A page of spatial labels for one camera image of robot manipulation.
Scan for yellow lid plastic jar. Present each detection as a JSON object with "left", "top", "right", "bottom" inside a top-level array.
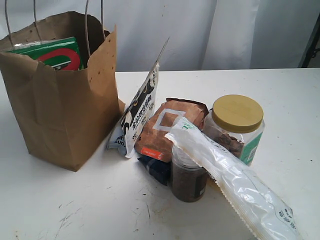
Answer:
[{"left": 202, "top": 94, "right": 265, "bottom": 166}]

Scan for dark stand in background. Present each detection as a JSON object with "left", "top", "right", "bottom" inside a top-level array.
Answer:
[{"left": 298, "top": 15, "right": 320, "bottom": 68}]

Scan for long white plastic package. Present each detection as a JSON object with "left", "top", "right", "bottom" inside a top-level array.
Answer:
[{"left": 165, "top": 117, "right": 302, "bottom": 240}]

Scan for green seaweed snack package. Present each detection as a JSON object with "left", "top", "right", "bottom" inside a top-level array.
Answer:
[{"left": 3, "top": 37, "right": 84, "bottom": 71}]

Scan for white black cat pouch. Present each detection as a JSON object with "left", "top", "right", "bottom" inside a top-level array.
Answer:
[{"left": 105, "top": 40, "right": 169, "bottom": 158}]

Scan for brown coffee pouch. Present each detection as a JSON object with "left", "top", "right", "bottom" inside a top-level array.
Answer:
[{"left": 134, "top": 98, "right": 209, "bottom": 163}]

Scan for dark blue small packet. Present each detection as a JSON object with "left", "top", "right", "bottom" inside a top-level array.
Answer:
[{"left": 138, "top": 155, "right": 171, "bottom": 186}]

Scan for brown paper bag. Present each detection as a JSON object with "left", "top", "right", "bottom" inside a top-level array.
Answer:
[{"left": 0, "top": 11, "right": 124, "bottom": 172}]

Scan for small dark spice jar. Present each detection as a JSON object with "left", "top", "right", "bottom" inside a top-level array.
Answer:
[{"left": 170, "top": 145, "right": 208, "bottom": 203}]

